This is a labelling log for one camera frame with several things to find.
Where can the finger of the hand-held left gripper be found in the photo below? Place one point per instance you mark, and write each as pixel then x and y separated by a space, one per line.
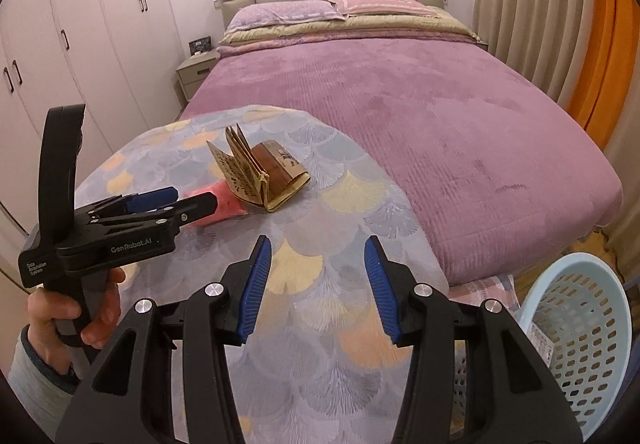
pixel 150 199
pixel 190 211

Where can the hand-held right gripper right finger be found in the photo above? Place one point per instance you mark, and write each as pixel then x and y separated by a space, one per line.
pixel 380 289

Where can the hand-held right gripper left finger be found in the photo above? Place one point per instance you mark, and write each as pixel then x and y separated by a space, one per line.
pixel 255 289

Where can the light blue plastic basket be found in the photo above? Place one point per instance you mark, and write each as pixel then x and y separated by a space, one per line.
pixel 600 284

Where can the person's left forearm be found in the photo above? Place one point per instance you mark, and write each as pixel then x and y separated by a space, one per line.
pixel 40 374

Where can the person's left hand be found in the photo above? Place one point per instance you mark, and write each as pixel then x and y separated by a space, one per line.
pixel 106 324

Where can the fan pattern tablecloth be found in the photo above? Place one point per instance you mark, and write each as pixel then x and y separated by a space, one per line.
pixel 325 224

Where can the brown folded paper booklet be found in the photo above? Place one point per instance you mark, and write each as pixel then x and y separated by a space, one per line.
pixel 280 174

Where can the patterned bed sheet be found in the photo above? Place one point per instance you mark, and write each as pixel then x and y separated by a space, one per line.
pixel 485 291

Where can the beige nightstand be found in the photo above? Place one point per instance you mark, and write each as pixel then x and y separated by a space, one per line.
pixel 197 74

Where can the small black clock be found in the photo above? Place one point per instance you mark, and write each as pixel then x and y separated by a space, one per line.
pixel 200 46

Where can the purple bedspread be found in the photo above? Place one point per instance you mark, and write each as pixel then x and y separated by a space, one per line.
pixel 425 124

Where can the white wardrobe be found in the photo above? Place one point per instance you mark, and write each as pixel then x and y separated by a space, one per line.
pixel 100 24

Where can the purple pillow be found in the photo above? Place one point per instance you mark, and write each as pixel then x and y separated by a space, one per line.
pixel 280 16

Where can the folded beige quilt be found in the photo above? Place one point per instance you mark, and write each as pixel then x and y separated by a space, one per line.
pixel 350 31

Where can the pink pillow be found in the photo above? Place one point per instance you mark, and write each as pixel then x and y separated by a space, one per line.
pixel 385 4

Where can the orange curtain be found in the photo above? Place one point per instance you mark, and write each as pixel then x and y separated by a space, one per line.
pixel 615 49

